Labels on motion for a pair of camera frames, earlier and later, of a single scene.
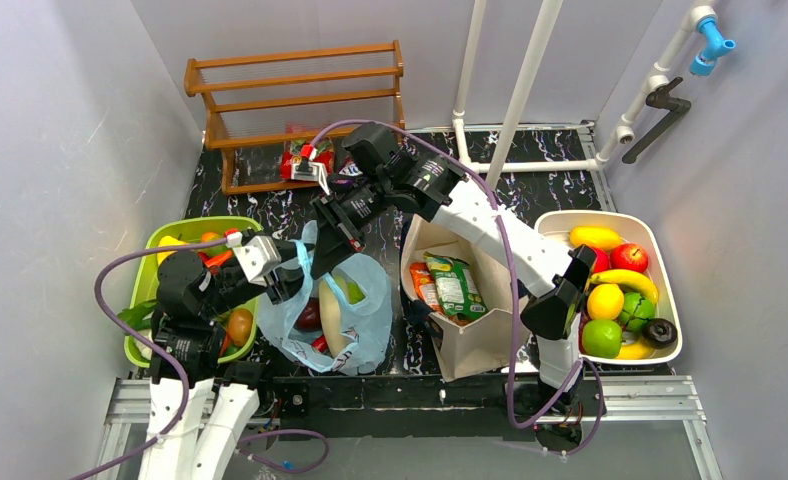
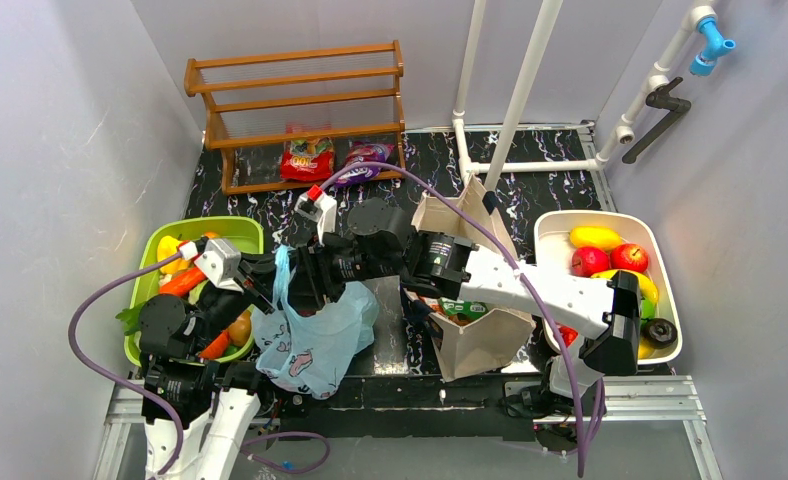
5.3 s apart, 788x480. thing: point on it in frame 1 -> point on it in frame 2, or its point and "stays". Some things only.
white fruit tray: (634, 227) stays
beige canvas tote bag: (466, 290) stays
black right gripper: (335, 225) -> (307, 278)
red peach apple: (630, 257) stays
